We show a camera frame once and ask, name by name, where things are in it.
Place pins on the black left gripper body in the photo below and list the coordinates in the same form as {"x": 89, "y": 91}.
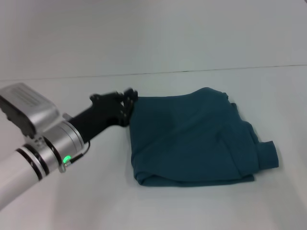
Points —
{"x": 105, "y": 112}

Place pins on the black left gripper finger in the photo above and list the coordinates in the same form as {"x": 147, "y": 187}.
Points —
{"x": 131, "y": 95}

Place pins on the teal t-shirt with FREE print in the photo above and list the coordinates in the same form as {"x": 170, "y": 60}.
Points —
{"x": 192, "y": 131}

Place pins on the small silver plug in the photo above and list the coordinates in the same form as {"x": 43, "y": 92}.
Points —
{"x": 66, "y": 116}

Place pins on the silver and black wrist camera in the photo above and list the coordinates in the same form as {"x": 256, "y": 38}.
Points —
{"x": 28, "y": 105}

